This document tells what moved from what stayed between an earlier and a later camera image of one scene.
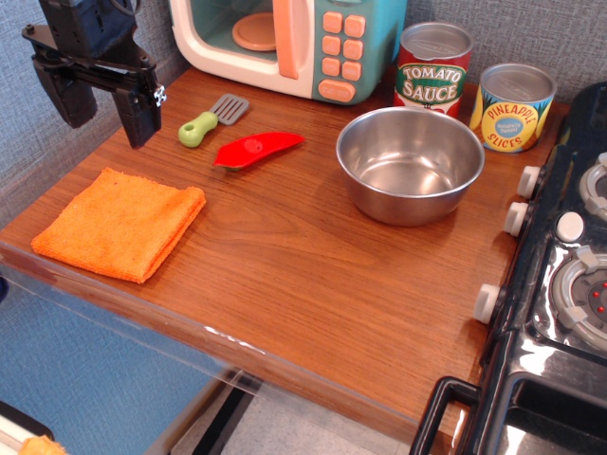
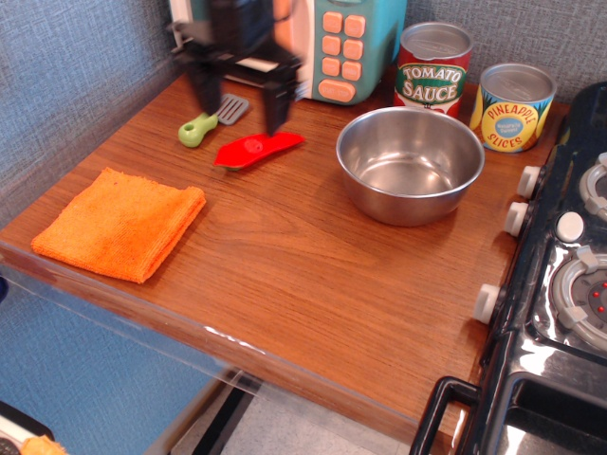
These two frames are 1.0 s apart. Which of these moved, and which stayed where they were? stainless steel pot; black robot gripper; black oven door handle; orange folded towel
Moved: black robot gripper
Stayed: black oven door handle; orange folded towel; stainless steel pot
